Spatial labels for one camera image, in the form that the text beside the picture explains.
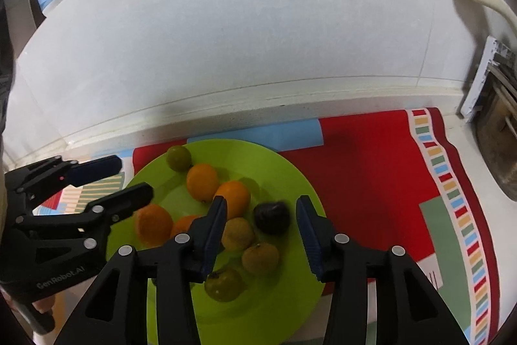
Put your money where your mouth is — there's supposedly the green plate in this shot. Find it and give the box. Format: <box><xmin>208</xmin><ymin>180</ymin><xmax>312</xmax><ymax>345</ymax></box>
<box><xmin>106</xmin><ymin>139</ymin><xmax>327</xmax><ymax>345</ymax></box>

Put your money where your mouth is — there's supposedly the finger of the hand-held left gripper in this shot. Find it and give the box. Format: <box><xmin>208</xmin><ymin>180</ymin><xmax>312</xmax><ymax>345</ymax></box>
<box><xmin>16</xmin><ymin>183</ymin><xmax>154</xmax><ymax>232</ymax></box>
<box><xmin>6</xmin><ymin>155</ymin><xmax>123</xmax><ymax>204</ymax></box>

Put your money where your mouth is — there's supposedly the small brown round fruit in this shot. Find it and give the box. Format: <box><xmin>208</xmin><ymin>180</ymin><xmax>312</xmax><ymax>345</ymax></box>
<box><xmin>241</xmin><ymin>243</ymin><xmax>280</xmax><ymax>275</ymax></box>
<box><xmin>221</xmin><ymin>218</ymin><xmax>255</xmax><ymax>252</ymax></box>

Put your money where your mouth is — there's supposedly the dark purple plum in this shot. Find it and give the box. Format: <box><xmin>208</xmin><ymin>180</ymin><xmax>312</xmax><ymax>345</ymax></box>
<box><xmin>253</xmin><ymin>200</ymin><xmax>290</xmax><ymax>236</ymax></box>

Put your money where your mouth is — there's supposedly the orange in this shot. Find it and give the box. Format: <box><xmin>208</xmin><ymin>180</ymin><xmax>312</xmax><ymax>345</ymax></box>
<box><xmin>213</xmin><ymin>180</ymin><xmax>251</xmax><ymax>220</ymax></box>
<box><xmin>172</xmin><ymin>214</ymin><xmax>203</xmax><ymax>238</ymax></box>
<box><xmin>186</xmin><ymin>163</ymin><xmax>220</xmax><ymax>202</ymax></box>
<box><xmin>134</xmin><ymin>204</ymin><xmax>174</xmax><ymax>248</ymax></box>

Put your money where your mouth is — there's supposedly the small green fruit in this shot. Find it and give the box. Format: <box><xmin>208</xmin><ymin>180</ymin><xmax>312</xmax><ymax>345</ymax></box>
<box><xmin>204</xmin><ymin>268</ymin><xmax>245</xmax><ymax>303</ymax></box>
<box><xmin>167</xmin><ymin>145</ymin><xmax>192</xmax><ymax>172</ymax></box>

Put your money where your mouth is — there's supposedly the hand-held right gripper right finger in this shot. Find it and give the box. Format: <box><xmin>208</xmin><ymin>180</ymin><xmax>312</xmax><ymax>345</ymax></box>
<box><xmin>296</xmin><ymin>195</ymin><xmax>469</xmax><ymax>345</ymax></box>

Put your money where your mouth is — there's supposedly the colourful patterned mat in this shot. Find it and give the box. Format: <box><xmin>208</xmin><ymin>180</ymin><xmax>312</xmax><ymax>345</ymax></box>
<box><xmin>32</xmin><ymin>107</ymin><xmax>501</xmax><ymax>345</ymax></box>

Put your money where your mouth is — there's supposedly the person's left hand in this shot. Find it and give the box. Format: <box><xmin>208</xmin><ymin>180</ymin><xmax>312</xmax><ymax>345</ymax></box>
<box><xmin>31</xmin><ymin>294</ymin><xmax>56</xmax><ymax>316</ymax></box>

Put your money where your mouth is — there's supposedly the large steel pot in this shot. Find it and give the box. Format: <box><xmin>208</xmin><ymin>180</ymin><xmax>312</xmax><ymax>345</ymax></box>
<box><xmin>474</xmin><ymin>86</ymin><xmax>517</xmax><ymax>202</ymax></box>

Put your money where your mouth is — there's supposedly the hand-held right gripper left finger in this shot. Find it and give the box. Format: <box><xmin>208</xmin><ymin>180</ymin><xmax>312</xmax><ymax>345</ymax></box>
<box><xmin>54</xmin><ymin>195</ymin><xmax>228</xmax><ymax>345</ymax></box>

